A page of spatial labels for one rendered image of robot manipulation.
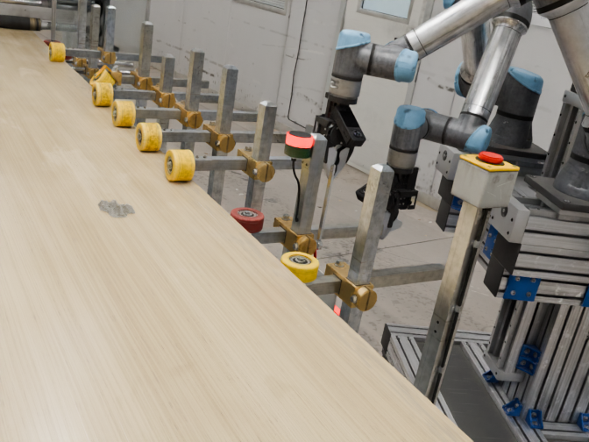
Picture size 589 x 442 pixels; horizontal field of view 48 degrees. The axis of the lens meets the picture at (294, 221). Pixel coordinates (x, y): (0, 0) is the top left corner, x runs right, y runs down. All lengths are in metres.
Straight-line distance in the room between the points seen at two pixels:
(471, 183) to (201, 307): 0.50
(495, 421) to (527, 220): 0.81
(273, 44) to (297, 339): 5.35
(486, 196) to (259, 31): 5.53
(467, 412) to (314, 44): 4.11
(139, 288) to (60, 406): 0.34
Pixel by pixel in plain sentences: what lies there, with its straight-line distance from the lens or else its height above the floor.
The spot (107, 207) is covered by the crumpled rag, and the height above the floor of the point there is 0.91.
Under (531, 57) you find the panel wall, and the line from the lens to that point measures 4.40.
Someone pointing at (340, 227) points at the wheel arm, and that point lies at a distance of 1.72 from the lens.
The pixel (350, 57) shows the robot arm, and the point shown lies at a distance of 1.60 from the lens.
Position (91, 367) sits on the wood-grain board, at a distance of 1.00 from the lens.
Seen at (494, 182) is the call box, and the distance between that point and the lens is 1.12.
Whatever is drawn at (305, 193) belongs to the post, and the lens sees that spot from 1.56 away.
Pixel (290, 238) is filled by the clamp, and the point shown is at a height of 0.85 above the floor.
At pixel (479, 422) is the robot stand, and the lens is 2.30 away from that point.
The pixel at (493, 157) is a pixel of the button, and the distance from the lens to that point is 1.12.
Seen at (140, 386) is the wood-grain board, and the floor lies 0.90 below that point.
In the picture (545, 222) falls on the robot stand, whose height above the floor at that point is 0.97.
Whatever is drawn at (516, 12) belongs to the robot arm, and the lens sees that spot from 1.88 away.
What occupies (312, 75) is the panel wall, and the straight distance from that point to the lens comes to 5.86.
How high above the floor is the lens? 1.47
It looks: 21 degrees down
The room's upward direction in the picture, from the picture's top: 10 degrees clockwise
